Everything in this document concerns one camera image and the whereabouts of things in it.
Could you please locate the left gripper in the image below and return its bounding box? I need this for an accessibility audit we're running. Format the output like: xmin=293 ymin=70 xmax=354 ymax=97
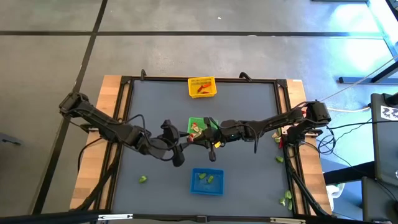
xmin=147 ymin=131 xmax=197 ymax=159

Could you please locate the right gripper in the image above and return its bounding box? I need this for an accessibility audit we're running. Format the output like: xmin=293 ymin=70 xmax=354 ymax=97
xmin=195 ymin=120 xmax=249 ymax=147

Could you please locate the green plastic basket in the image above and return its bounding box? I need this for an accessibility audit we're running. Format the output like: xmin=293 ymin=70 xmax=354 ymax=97
xmin=187 ymin=116 xmax=220 ymax=142

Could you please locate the yellow plastic basket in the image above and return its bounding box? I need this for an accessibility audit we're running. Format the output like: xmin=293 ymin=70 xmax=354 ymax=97
xmin=187 ymin=76 xmax=218 ymax=100

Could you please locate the blue plastic basket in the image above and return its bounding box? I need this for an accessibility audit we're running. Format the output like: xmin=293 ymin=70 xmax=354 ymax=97
xmin=190 ymin=167 xmax=224 ymax=197

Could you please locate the light wooden table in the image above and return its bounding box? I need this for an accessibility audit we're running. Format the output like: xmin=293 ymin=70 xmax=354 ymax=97
xmin=68 ymin=74 xmax=333 ymax=215

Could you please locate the white plastic object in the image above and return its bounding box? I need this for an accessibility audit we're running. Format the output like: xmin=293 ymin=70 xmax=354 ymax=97
xmin=325 ymin=182 xmax=346 ymax=212

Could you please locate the black metal base bar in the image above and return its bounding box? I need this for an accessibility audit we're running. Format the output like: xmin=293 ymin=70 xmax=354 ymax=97
xmin=323 ymin=161 xmax=376 ymax=185

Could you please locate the black rig beam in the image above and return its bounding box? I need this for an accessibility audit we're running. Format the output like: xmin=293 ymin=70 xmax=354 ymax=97
xmin=0 ymin=210 xmax=398 ymax=224

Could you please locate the black desk leg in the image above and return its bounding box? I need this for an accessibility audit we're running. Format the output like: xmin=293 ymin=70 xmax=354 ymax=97
xmin=338 ymin=52 xmax=398 ymax=85

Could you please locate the black equipment cart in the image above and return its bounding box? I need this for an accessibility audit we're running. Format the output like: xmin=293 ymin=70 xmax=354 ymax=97
xmin=369 ymin=92 xmax=398 ymax=187

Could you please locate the grey floor object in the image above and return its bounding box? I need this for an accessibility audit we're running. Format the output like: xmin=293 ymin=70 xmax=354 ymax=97
xmin=0 ymin=132 xmax=23 ymax=147

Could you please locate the black white marker tag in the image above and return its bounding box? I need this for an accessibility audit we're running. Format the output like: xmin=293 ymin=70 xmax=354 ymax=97
xmin=380 ymin=105 xmax=398 ymax=121

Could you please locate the black equipment box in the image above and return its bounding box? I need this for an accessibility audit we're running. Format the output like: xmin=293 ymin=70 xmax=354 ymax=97
xmin=361 ymin=176 xmax=398 ymax=223

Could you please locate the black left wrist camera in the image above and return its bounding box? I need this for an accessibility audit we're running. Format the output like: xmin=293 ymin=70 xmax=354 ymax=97
xmin=172 ymin=148 xmax=187 ymax=168

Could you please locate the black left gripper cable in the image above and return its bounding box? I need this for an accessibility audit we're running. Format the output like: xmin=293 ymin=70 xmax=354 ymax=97
xmin=123 ymin=113 xmax=181 ymax=162

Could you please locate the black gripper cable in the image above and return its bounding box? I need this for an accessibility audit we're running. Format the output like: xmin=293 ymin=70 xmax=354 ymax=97
xmin=201 ymin=116 xmax=261 ymax=154
xmin=123 ymin=113 xmax=181 ymax=162

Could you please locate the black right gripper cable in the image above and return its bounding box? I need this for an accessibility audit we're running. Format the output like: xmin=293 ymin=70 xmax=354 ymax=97
xmin=201 ymin=116 xmax=261 ymax=154

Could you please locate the black aluminium table frame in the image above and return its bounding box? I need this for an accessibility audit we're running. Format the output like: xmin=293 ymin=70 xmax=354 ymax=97
xmin=70 ymin=75 xmax=333 ymax=218

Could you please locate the silver beam bracket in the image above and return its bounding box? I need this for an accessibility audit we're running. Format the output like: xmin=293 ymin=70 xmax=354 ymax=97
xmin=269 ymin=217 xmax=307 ymax=224
xmin=98 ymin=213 xmax=134 ymax=222

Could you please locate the black power cable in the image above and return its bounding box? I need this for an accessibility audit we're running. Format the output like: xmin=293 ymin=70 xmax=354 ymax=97
xmin=76 ymin=136 xmax=105 ymax=175

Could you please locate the black coiled cable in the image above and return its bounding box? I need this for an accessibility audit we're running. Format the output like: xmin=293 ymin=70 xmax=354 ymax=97
xmin=316 ymin=119 xmax=337 ymax=156

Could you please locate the cream yellow floor cable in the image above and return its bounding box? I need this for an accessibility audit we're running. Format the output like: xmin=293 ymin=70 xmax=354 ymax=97
xmin=307 ymin=55 xmax=398 ymax=113

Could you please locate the black long cable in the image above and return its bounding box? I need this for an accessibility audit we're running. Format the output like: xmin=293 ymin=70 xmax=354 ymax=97
xmin=326 ymin=119 xmax=398 ymax=130

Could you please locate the thin dark desk frame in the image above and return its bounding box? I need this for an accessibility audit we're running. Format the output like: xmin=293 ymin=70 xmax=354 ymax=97
xmin=310 ymin=0 xmax=398 ymax=60

